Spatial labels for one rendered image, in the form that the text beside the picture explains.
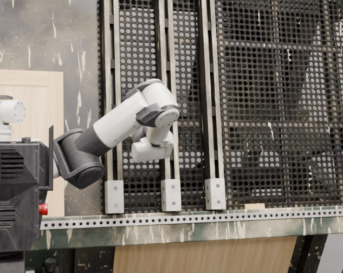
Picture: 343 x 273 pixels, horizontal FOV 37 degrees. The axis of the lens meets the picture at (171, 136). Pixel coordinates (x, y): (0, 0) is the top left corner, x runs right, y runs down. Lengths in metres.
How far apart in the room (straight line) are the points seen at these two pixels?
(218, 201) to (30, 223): 0.92
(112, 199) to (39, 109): 0.45
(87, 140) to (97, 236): 0.60
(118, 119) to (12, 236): 0.42
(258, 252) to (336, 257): 1.20
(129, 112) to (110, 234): 0.69
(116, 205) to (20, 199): 0.67
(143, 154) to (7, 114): 0.45
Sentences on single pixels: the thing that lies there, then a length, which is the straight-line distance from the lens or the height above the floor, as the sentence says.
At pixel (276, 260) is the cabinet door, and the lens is 2.67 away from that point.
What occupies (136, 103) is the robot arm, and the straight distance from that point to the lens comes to 1.43.
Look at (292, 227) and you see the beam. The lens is 2.25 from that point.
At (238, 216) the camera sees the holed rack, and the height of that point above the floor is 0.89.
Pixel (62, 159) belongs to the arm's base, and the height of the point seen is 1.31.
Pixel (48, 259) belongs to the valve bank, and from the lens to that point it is 1.96.
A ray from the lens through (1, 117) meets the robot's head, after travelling 1.52.
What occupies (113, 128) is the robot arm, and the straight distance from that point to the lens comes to 1.45.
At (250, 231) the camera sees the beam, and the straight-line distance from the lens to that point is 2.16.
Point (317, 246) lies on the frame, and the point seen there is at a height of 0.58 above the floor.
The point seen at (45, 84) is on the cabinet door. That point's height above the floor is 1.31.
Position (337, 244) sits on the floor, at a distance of 3.83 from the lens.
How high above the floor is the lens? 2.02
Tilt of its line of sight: 24 degrees down
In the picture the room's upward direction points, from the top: 8 degrees clockwise
